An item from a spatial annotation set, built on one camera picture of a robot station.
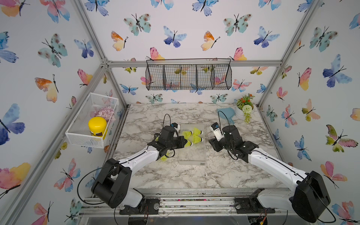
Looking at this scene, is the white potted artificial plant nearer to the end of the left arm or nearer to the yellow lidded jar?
the end of the left arm

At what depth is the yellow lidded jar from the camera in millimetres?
643

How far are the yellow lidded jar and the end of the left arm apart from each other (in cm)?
22

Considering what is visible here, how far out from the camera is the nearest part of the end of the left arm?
0.65m

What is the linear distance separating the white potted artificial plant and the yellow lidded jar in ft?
2.86

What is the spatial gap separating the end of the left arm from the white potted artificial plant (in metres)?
0.55

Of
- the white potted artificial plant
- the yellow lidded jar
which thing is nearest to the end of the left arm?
the yellow lidded jar

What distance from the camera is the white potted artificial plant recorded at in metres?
1.01
